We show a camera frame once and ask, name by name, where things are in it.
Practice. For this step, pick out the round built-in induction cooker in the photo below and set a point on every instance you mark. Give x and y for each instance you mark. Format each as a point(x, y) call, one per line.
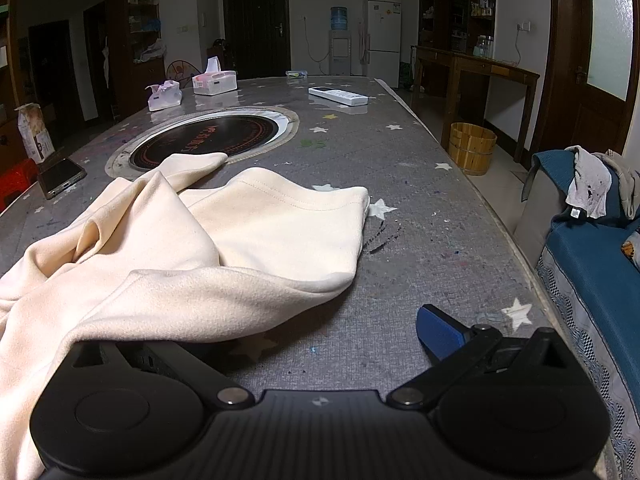
point(210, 139)

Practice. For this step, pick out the white plastic bag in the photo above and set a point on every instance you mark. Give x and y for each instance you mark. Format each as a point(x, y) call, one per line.
point(150, 52)

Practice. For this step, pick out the white water dispenser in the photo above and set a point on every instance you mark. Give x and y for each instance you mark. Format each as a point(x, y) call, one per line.
point(340, 52)

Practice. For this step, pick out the grey star-print tablecloth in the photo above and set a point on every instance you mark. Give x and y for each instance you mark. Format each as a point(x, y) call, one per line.
point(430, 210)

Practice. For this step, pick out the wooden door with glass pane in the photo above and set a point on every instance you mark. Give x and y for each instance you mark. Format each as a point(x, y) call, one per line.
point(590, 65)

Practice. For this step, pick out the electric floor fan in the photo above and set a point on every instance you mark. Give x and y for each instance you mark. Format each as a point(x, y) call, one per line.
point(177, 71)

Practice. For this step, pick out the white stained cloth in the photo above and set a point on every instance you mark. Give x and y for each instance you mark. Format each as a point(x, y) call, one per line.
point(590, 185)

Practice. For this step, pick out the dark wooden open shelf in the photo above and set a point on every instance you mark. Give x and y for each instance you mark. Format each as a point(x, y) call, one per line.
point(142, 20)

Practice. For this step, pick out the red plastic stool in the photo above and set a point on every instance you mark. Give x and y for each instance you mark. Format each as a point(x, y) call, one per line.
point(17, 176)

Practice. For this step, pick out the pink and white tissue box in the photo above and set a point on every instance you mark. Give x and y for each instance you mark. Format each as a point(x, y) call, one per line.
point(215, 81)

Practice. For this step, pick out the white soft tissue pack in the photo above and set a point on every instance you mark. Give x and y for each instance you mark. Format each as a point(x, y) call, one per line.
point(162, 96)

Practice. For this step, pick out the grey garment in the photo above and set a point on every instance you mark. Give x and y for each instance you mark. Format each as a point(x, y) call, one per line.
point(626, 180)

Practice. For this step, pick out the white hanging cloth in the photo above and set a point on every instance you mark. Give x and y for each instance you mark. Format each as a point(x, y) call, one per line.
point(106, 60)

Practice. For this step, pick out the cream garment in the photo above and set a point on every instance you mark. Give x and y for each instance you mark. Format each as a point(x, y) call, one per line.
point(200, 250)

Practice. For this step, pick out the white remote control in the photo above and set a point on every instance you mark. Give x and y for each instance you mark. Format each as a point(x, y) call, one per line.
point(337, 96)

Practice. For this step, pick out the sofa with blue cover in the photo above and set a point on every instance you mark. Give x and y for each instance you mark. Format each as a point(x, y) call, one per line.
point(590, 270)

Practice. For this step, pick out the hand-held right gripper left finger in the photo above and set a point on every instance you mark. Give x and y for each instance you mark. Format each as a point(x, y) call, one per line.
point(165, 361)

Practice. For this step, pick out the small green and white box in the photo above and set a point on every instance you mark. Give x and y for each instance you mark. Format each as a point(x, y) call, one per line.
point(296, 74)

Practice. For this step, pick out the white refrigerator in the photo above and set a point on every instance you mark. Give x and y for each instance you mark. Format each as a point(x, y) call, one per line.
point(384, 40)

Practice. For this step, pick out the dark wooden door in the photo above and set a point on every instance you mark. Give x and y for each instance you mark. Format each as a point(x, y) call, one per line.
point(257, 20)

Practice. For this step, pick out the dark smartphone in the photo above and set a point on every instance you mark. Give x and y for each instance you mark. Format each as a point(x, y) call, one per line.
point(61, 175)

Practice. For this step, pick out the wooden bucket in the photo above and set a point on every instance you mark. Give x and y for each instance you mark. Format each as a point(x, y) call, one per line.
point(471, 147)

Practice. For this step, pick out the blue water bottle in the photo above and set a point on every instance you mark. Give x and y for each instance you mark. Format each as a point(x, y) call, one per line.
point(339, 18)

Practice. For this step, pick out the dark wooden shelf with boxes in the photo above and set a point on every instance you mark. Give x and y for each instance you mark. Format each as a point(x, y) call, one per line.
point(457, 5)

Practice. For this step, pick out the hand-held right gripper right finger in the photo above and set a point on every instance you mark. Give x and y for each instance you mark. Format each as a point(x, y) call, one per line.
point(440, 332)

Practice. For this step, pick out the printed paper bag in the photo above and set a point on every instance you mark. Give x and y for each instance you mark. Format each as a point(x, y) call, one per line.
point(35, 132)

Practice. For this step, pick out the dark wooden side table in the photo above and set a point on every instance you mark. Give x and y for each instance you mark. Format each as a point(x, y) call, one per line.
point(475, 72)

